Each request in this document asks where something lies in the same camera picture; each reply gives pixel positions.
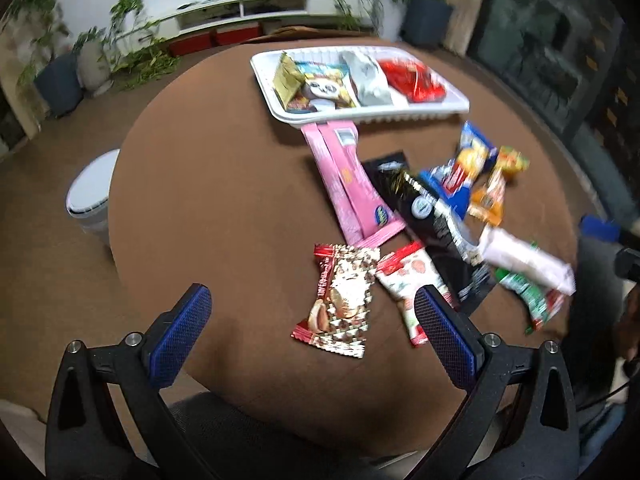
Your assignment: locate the strawberry white snack packet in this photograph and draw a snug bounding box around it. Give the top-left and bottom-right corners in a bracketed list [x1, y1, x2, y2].
[375, 242, 458, 347]

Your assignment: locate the white plant pot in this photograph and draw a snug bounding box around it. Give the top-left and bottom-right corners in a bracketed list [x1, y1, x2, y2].
[77, 40, 113, 98]

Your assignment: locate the white round stool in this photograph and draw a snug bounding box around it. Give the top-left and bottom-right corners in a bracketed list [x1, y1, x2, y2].
[66, 148, 119, 246]

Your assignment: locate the white plastic tray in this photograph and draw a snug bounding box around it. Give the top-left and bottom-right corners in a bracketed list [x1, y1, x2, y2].
[250, 46, 471, 128]

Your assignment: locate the gold snack packet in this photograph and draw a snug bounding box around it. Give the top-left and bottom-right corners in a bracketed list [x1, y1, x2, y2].
[272, 52, 305, 108]

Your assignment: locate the red white chocolate snack packet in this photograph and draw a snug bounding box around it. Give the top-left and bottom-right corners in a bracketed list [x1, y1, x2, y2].
[291, 244, 381, 359]

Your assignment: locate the red storage box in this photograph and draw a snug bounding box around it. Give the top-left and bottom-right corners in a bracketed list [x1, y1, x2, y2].
[213, 23, 262, 46]
[167, 32, 214, 56]

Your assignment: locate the white tv console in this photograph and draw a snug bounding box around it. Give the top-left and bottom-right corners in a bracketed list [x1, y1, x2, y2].
[134, 0, 338, 47]

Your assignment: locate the orange small snack packet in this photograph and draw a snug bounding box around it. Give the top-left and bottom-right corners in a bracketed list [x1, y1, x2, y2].
[468, 146, 529, 226]

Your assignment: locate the pink long snack packet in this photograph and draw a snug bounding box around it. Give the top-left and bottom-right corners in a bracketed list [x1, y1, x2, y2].
[302, 122, 406, 248]

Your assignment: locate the blue panda snack packet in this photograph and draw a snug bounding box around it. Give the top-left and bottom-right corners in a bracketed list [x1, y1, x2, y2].
[285, 62, 358, 114]

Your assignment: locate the dark blue plant pot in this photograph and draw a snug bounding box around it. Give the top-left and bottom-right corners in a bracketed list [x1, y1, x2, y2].
[399, 0, 454, 48]
[34, 52, 84, 117]

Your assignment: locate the green red snack packet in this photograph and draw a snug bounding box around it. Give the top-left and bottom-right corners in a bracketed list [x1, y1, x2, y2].
[495, 268, 566, 334]

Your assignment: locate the black snack packet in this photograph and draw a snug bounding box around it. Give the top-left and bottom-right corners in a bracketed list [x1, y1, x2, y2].
[362, 152, 495, 315]

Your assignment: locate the blue yellow snack packet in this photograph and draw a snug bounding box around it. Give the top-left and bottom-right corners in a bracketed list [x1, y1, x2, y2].
[418, 122, 498, 220]

